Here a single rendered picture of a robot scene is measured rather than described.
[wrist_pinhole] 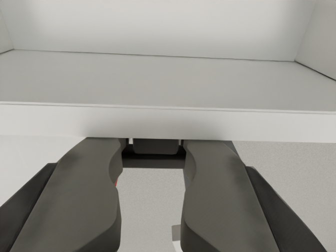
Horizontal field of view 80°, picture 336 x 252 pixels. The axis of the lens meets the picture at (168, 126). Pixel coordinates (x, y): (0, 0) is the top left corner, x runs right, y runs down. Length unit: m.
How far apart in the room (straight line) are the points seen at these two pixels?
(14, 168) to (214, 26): 0.36
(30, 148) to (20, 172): 0.06
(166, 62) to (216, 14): 0.05
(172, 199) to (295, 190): 0.94
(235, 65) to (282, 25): 0.05
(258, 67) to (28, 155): 0.34
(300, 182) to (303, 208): 0.33
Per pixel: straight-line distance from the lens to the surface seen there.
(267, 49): 0.19
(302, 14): 0.20
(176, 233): 0.53
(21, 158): 0.39
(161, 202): 1.67
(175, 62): 0.16
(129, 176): 1.47
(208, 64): 0.16
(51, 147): 0.36
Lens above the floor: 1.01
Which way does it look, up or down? 58 degrees down
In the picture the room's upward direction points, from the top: 177 degrees clockwise
